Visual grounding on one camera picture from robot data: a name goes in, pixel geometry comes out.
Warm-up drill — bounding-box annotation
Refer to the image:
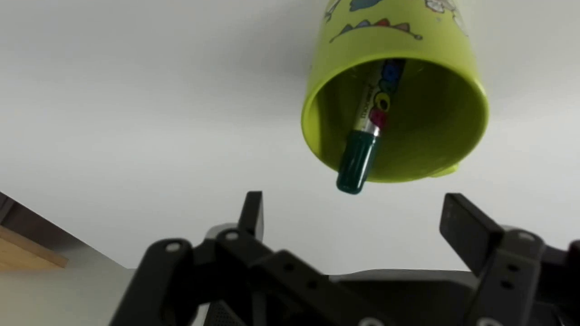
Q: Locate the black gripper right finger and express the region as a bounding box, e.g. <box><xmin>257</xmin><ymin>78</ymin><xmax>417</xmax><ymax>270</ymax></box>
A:
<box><xmin>437</xmin><ymin>192</ymin><xmax>580</xmax><ymax>326</ymax></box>

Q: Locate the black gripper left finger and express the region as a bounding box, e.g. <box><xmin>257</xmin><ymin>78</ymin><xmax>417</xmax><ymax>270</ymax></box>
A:
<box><xmin>109</xmin><ymin>191</ymin><xmax>341</xmax><ymax>326</ymax></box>

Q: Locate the green printed mug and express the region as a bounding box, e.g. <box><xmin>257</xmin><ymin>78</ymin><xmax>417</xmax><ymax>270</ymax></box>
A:
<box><xmin>299</xmin><ymin>0</ymin><xmax>491</xmax><ymax>185</ymax></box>

